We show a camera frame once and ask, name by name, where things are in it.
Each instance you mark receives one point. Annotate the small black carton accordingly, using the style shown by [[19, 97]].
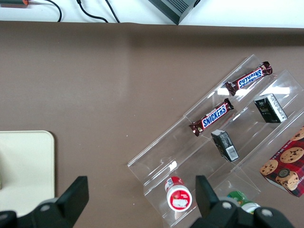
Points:
[[268, 109], [225, 146]]

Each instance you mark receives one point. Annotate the red cookie box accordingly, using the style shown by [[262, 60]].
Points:
[[287, 164]]

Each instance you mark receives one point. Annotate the green white yogurt cup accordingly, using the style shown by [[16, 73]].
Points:
[[237, 196]]

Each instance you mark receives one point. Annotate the orange tipped tool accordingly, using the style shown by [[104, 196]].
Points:
[[25, 2]]

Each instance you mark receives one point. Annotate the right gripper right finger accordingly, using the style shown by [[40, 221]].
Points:
[[206, 197]]

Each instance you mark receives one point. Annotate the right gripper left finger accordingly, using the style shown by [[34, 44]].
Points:
[[73, 197]]

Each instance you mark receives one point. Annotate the dark grey ribbed box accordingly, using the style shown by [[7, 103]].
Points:
[[175, 9]]

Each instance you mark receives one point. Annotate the red white yogurt cup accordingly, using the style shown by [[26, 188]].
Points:
[[179, 199]]

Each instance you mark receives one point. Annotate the cream plastic tray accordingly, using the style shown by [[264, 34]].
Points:
[[28, 161]]

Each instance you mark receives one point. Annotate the Snickers chocolate bar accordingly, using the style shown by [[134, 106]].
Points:
[[213, 117], [249, 79]]

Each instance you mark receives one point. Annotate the clear acrylic stepped stand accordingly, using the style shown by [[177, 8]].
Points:
[[166, 152]]

